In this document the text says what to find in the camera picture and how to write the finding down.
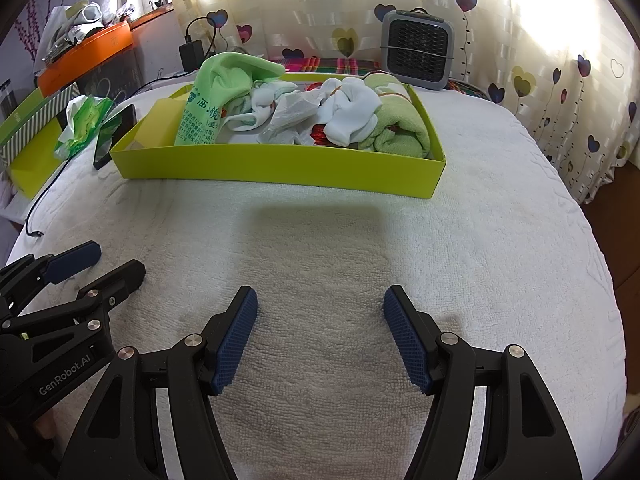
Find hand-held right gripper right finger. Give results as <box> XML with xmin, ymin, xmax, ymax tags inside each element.
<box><xmin>382</xmin><ymin>284</ymin><xmax>583</xmax><ymax>480</ymax></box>

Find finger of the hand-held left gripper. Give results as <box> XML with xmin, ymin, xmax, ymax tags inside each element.
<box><xmin>10</xmin><ymin>259</ymin><xmax>147</xmax><ymax>346</ymax></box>
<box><xmin>0</xmin><ymin>240</ymin><xmax>103</xmax><ymax>311</ymax></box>

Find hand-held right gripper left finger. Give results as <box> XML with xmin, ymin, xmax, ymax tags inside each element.
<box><xmin>57</xmin><ymin>285</ymin><xmax>259</xmax><ymax>480</ymax></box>

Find yellow sponge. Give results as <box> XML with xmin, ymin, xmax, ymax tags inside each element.
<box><xmin>134</xmin><ymin>99</ymin><xmax>183</xmax><ymax>148</ymax></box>

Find lime green shallow box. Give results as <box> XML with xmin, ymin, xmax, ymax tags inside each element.
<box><xmin>109</xmin><ymin>72</ymin><xmax>447</xmax><ymax>200</ymax></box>

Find green printed cloth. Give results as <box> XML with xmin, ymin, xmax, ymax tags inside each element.
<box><xmin>172</xmin><ymin>52</ymin><xmax>287</xmax><ymax>147</ymax></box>

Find white sock bundle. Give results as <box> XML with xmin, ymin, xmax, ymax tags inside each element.
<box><xmin>317</xmin><ymin>77</ymin><xmax>383</xmax><ymax>148</ymax></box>
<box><xmin>225</xmin><ymin>80</ymin><xmax>301</xmax><ymax>133</ymax></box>

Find red string bundle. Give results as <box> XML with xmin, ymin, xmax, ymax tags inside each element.
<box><xmin>306</xmin><ymin>81</ymin><xmax>361</xmax><ymax>149</ymax></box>

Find white tissue paper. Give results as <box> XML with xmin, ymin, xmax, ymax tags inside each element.
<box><xmin>257</xmin><ymin>89</ymin><xmax>323</xmax><ymax>145</ymax></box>

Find white cloth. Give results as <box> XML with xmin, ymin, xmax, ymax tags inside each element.
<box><xmin>0</xmin><ymin>177</ymin><xmax>27</xmax><ymax>222</ymax></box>

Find small yellow-green box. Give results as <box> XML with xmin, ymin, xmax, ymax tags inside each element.
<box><xmin>10</xmin><ymin>147</ymin><xmax>66</xmax><ymax>200</ymax></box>

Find black smartphone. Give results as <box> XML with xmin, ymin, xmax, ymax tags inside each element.
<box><xmin>93</xmin><ymin>104</ymin><xmax>137</xmax><ymax>171</ymax></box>

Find green white tissue pack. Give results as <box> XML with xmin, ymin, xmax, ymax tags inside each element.
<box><xmin>54</xmin><ymin>96</ymin><xmax>117</xmax><ymax>160</ymax></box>

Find green striped cardboard box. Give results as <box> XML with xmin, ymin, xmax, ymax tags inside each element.
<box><xmin>0</xmin><ymin>82</ymin><xmax>81</xmax><ymax>166</ymax></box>

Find glass jar with dark lid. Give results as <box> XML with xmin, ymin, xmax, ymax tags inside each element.
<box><xmin>0</xmin><ymin>79</ymin><xmax>17</xmax><ymax>121</ymax></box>

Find orange box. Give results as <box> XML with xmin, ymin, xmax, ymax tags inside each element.
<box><xmin>37</xmin><ymin>24</ymin><xmax>135</xmax><ymax>98</ymax></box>

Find rolled green towel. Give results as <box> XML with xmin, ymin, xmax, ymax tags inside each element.
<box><xmin>357</xmin><ymin>71</ymin><xmax>432</xmax><ymax>157</ymax></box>

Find purple flower branches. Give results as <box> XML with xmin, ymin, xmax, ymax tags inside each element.
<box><xmin>15</xmin><ymin>0</ymin><xmax>47</xmax><ymax>76</ymax></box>

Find black charger adapter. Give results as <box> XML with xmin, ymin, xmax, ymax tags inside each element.
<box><xmin>180</xmin><ymin>40</ymin><xmax>206</xmax><ymax>72</ymax></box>

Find pile of white packets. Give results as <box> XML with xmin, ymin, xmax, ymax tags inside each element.
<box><xmin>35</xmin><ymin>0</ymin><xmax>136</xmax><ymax>68</ymax></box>

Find brown wooden furniture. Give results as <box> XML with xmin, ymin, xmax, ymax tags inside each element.
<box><xmin>582</xmin><ymin>150</ymin><xmax>640</xmax><ymax>283</ymax></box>

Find plaid cloth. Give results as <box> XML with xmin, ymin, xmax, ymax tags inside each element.
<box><xmin>270</xmin><ymin>56</ymin><xmax>483</xmax><ymax>97</ymax></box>

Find grey portable fan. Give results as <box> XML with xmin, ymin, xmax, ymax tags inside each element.
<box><xmin>381</xmin><ymin>8</ymin><xmax>455</xmax><ymax>92</ymax></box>

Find heart print curtain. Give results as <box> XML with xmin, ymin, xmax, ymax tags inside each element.
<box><xmin>170</xmin><ymin>0</ymin><xmax>637</xmax><ymax>203</ymax></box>

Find black charger cable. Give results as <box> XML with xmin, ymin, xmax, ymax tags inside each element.
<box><xmin>185</xmin><ymin>16</ymin><xmax>222</xmax><ymax>57</ymax></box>

